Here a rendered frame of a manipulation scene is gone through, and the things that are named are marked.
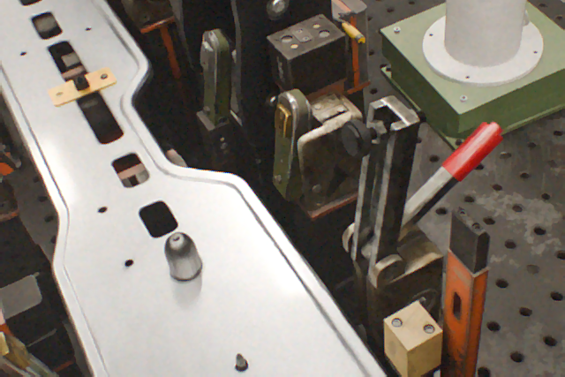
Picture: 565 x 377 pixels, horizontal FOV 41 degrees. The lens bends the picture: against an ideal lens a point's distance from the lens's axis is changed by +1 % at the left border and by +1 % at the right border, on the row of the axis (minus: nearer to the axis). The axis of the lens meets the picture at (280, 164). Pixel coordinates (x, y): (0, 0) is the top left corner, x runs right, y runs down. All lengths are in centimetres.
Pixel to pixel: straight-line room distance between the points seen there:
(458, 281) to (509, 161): 70
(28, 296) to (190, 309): 17
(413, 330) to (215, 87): 39
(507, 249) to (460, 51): 33
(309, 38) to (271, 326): 30
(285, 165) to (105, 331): 24
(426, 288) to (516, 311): 39
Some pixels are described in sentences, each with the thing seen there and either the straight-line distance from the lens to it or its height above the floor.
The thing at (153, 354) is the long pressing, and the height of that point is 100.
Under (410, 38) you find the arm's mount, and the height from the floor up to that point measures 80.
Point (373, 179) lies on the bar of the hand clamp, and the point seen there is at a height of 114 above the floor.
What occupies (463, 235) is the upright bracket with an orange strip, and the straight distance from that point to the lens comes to 52.
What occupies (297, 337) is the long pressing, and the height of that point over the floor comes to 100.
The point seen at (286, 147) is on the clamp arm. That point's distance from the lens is 77.
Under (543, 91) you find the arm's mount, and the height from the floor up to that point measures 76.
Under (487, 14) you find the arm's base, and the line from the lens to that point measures 118.
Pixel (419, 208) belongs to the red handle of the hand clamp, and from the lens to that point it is 65.
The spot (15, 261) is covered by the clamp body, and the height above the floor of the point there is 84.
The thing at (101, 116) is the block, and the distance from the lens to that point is 101.
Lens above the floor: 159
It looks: 45 degrees down
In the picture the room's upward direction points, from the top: 10 degrees counter-clockwise
